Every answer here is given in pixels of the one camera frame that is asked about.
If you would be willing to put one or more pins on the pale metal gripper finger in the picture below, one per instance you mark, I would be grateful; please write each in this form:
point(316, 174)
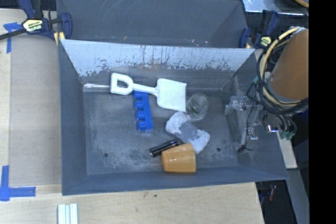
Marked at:
point(249, 133)
point(236, 105)

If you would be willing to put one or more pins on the clear glass jar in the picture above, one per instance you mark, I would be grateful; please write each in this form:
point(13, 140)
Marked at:
point(198, 107)

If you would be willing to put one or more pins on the white and grey sponge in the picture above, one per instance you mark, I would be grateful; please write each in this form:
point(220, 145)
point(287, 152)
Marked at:
point(187, 131)

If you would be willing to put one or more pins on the white toy shovel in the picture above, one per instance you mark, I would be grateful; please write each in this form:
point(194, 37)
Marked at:
point(172, 95)

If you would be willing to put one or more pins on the orange cup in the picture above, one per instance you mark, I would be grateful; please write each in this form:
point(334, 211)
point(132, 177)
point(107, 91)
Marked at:
point(179, 158)

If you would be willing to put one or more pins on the black battery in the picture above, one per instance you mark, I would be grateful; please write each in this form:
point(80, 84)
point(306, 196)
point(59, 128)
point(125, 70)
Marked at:
point(164, 148)

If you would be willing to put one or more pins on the blue studded toy brick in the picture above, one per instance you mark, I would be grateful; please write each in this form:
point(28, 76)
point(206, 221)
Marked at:
point(144, 115)

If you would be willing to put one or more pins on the grey metal bin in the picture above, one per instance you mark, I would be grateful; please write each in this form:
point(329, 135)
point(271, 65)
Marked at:
point(118, 144)

